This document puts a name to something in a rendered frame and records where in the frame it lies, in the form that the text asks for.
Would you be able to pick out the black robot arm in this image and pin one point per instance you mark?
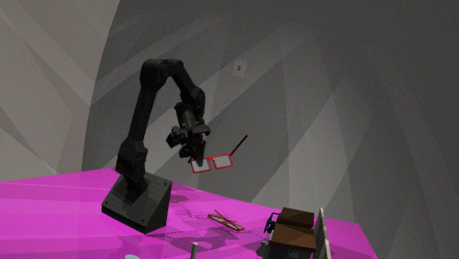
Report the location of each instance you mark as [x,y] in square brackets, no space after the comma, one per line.
[153,75]

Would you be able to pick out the blue glasses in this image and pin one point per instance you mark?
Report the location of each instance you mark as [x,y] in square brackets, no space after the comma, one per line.
[268,222]

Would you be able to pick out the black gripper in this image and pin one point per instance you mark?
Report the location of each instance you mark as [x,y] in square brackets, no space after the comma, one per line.
[193,139]

